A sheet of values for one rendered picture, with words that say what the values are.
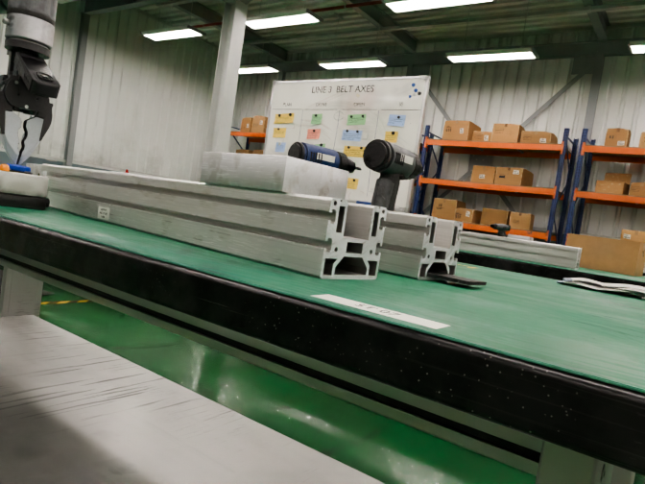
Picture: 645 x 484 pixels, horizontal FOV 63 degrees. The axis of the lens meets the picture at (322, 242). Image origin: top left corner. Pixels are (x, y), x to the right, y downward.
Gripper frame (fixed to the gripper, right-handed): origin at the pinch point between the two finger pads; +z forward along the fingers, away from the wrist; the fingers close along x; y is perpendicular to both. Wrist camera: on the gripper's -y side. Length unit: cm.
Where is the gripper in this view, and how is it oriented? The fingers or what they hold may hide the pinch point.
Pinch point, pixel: (18, 157)
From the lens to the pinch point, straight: 108.6
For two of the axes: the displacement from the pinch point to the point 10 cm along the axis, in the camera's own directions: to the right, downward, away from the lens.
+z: -1.5, 9.9, 0.5
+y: -7.3, -1.5, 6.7
